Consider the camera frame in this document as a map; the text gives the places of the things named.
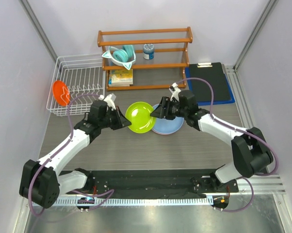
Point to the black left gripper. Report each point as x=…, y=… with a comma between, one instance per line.
x=121, y=121

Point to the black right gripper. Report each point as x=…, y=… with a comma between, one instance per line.
x=160, y=111

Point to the light blue plate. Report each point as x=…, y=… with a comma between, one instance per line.
x=163, y=124

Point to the lime green plate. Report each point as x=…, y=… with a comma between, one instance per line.
x=138, y=114

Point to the pink plate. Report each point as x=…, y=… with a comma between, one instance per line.
x=164, y=132

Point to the orange plate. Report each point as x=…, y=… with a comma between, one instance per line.
x=61, y=93

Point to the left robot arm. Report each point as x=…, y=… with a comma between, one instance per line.
x=42, y=182

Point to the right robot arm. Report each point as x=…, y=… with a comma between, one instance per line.
x=249, y=150

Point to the orange wooden shelf rack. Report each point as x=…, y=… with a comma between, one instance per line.
x=155, y=56

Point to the stack of books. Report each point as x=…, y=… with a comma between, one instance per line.
x=120, y=77

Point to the blue lidded jar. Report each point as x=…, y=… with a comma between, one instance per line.
x=148, y=51

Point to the teal cat ear headphones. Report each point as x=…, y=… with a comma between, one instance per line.
x=124, y=57

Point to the black clipboard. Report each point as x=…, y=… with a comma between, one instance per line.
x=210, y=81

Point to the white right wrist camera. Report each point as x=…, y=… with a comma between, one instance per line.
x=174, y=89

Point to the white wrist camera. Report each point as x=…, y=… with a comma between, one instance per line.
x=174, y=89
x=109, y=99

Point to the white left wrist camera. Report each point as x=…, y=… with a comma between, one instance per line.
x=109, y=99

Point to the white wire dish rack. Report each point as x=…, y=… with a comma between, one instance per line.
x=84, y=80

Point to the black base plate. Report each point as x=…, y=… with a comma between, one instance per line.
x=157, y=184

